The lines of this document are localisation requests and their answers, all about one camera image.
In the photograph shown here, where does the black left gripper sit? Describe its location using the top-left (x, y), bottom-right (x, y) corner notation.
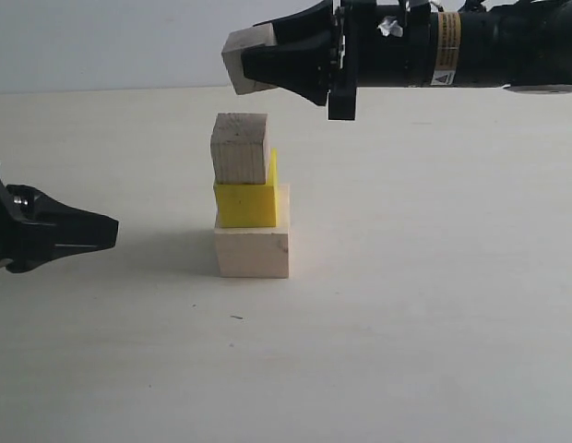
top-left (0, 178), bottom-right (119, 273)

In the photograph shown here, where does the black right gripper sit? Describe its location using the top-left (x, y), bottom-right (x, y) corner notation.
top-left (243, 1), bottom-right (434, 121)

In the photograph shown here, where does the small natural wooden cube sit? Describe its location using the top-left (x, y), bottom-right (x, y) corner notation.
top-left (221, 23), bottom-right (277, 95)

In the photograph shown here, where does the medium natural wooden cube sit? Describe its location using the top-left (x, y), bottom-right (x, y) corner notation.
top-left (209, 113), bottom-right (269, 185)

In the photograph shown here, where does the yellow cube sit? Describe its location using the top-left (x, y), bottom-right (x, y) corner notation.
top-left (213, 149), bottom-right (279, 228)

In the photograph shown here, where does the large pale wooden cube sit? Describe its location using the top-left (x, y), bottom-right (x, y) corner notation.
top-left (214, 184), bottom-right (291, 279)

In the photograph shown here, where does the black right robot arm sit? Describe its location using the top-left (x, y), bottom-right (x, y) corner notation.
top-left (241, 1), bottom-right (572, 121)

